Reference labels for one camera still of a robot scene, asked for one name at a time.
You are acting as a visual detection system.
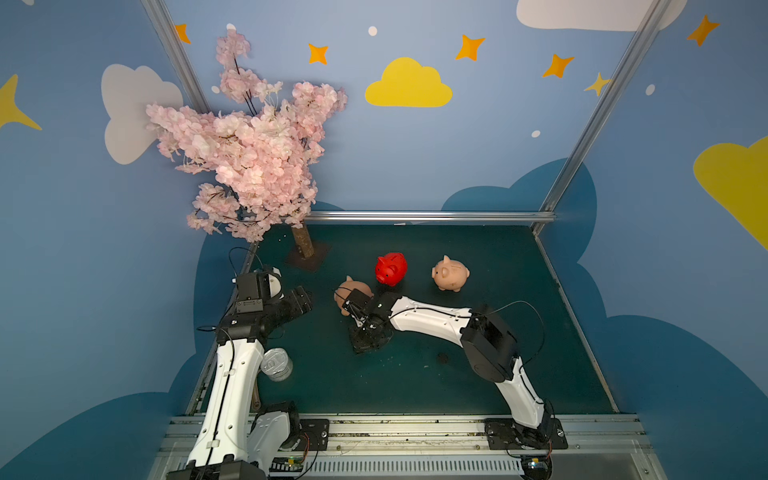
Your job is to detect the left green circuit board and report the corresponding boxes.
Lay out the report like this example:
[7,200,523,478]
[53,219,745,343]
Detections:
[269,456,306,477]

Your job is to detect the red piggy bank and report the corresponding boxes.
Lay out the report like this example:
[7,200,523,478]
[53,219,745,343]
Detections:
[375,252,408,287]

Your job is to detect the tan piggy bank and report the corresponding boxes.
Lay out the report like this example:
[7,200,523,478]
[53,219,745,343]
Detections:
[334,276,373,316]
[431,255,470,292]

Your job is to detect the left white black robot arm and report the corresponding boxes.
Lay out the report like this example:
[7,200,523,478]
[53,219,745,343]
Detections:
[165,286,312,479]

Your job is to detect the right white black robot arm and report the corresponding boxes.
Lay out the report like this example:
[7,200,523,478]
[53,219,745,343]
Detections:
[334,287,561,449]

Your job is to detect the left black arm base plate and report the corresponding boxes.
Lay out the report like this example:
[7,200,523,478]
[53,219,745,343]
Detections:
[294,418,330,451]

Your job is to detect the pink cherry blossom tree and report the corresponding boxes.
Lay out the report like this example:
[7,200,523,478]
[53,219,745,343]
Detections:
[146,29,348,263]

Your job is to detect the right circuit board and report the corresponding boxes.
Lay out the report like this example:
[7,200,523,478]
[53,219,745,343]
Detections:
[520,456,552,480]

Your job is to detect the aluminium front rail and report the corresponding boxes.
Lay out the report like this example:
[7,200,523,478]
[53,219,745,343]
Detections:
[271,414,666,479]

